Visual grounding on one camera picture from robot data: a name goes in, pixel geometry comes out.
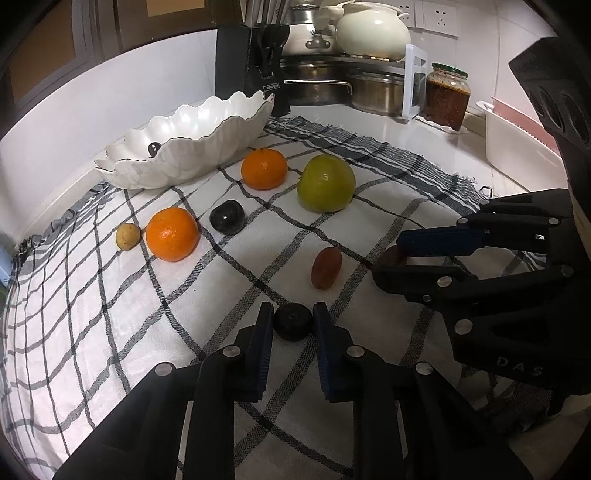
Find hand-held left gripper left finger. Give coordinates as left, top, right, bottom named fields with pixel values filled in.
left=53, top=302, right=276, bottom=480

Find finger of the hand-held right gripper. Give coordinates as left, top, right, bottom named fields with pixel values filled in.
left=396, top=188, right=575, bottom=259
left=372, top=251, right=583, bottom=342

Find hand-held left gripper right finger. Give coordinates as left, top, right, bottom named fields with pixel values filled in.
left=313, top=302, right=525, bottom=480

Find red grape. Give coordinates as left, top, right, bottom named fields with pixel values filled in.
left=381, top=246, right=409, bottom=267
left=311, top=246, right=343, bottom=291

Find orange mandarin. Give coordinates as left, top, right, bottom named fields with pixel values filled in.
left=145, top=207, right=201, bottom=263
left=241, top=148, right=289, bottom=190

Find small yellow-brown longan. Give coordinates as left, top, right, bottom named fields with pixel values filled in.
left=115, top=223, right=141, bottom=251

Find white scalloped ceramic bowl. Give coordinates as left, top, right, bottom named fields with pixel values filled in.
left=93, top=90, right=276, bottom=190

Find white dish drainer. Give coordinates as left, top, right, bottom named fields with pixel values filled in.
left=475, top=99, right=570, bottom=182

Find glass jar of chili sauce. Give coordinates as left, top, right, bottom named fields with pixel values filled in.
left=425, top=63, right=472, bottom=133

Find black white checkered cloth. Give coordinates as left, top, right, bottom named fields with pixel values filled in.
left=7, top=115, right=555, bottom=480

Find stainless steel pots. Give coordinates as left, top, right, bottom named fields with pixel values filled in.
left=281, top=44, right=428, bottom=121

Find steel cooking pot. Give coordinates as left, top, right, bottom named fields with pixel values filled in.
left=346, top=69, right=409, bottom=117
left=279, top=60, right=354, bottom=106

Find white ceramic pot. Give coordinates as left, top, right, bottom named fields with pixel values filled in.
left=335, top=2, right=411, bottom=61

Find black knife block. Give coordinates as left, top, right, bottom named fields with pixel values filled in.
left=216, top=24, right=291, bottom=117

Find black handled scissors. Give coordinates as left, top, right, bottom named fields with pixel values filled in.
left=252, top=24, right=291, bottom=77

